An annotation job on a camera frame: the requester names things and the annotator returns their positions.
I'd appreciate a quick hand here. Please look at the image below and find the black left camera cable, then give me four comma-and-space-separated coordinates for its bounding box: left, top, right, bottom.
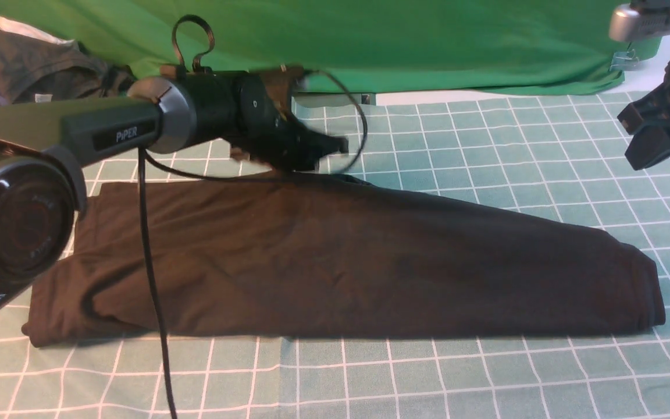
136, 15, 369, 419

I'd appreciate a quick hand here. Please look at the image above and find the green checkered tablecloth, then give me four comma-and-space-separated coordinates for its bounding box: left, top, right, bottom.
0, 92, 670, 418

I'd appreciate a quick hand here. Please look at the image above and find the green backdrop cloth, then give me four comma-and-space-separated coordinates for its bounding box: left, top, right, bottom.
0, 1, 661, 95

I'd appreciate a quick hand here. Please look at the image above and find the crumpled dark gray garment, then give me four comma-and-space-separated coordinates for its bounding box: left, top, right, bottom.
0, 30, 136, 104

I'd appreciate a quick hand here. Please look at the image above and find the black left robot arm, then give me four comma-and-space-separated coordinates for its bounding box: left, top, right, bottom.
0, 66, 349, 308

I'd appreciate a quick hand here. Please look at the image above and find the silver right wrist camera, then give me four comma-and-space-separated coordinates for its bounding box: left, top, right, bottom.
608, 1, 670, 43

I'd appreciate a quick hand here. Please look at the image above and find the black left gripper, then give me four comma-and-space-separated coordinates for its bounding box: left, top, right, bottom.
231, 72, 349, 172

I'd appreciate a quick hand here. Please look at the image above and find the metal binder clip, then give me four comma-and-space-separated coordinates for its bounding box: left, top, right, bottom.
608, 49, 641, 72

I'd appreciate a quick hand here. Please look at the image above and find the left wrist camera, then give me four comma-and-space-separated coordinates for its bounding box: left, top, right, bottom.
253, 65, 312, 102

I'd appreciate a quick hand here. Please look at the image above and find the dark gray long-sleeved shirt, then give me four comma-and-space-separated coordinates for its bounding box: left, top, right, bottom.
21, 172, 667, 349

